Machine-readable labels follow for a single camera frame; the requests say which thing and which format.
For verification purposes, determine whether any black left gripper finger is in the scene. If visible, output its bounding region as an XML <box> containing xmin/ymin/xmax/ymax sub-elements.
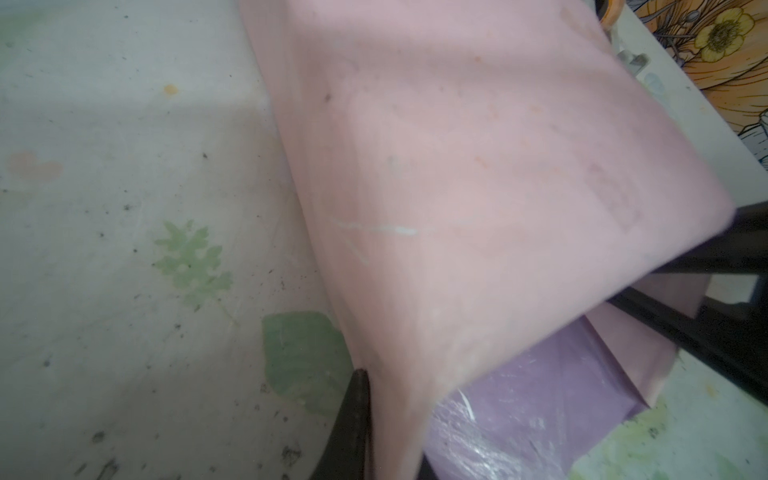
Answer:
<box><xmin>309</xmin><ymin>369</ymin><xmax>371</xmax><ymax>480</ymax></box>

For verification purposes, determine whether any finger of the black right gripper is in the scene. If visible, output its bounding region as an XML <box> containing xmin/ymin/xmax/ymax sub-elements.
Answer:
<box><xmin>608</xmin><ymin>202</ymin><xmax>767</xmax><ymax>404</ymax></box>

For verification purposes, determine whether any purple and pink wrapping paper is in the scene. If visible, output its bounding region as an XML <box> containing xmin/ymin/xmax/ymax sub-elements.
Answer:
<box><xmin>240</xmin><ymin>1</ymin><xmax>735</xmax><ymax>479</ymax></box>

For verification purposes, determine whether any grey tape dispenser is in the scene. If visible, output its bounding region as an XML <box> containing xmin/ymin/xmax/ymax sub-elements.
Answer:
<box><xmin>594</xmin><ymin>0</ymin><xmax>650</xmax><ymax>77</ymax></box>

